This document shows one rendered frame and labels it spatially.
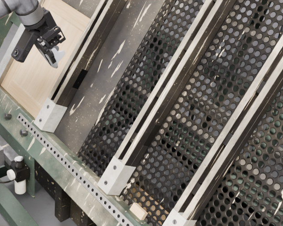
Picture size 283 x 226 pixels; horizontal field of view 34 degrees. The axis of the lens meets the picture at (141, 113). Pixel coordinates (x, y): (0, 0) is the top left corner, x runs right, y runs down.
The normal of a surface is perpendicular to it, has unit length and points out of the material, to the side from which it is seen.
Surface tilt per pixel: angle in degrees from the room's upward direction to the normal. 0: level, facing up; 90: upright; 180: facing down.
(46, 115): 58
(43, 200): 0
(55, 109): 90
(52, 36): 90
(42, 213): 0
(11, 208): 0
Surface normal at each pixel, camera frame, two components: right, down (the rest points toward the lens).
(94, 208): -0.57, -0.18
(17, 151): -0.75, 0.30
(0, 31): 0.65, 0.50
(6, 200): 0.12, -0.82
